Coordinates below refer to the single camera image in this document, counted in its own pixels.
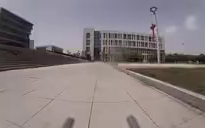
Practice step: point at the pale concrete slab pavement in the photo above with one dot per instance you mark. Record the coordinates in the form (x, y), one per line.
(96, 90)

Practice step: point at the white building with windows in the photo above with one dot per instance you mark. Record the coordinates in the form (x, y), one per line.
(123, 45)

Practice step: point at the low grey building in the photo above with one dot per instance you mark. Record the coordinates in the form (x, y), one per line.
(50, 48)

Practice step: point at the red and white tower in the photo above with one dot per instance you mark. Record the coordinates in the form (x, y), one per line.
(154, 31)

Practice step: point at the robot's own part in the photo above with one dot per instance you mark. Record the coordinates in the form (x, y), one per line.
(133, 122)
(68, 123)

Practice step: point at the grey stone steps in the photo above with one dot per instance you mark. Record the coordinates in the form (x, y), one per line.
(26, 57)

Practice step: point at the grey kerb strip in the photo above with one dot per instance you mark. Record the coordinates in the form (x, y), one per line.
(176, 91)

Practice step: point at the brown bare field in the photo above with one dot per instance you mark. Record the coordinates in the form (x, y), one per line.
(183, 77)

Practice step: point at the row of trees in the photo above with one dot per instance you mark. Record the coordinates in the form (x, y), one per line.
(190, 58)

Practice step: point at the dark glass building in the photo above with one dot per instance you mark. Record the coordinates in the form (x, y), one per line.
(10, 28)

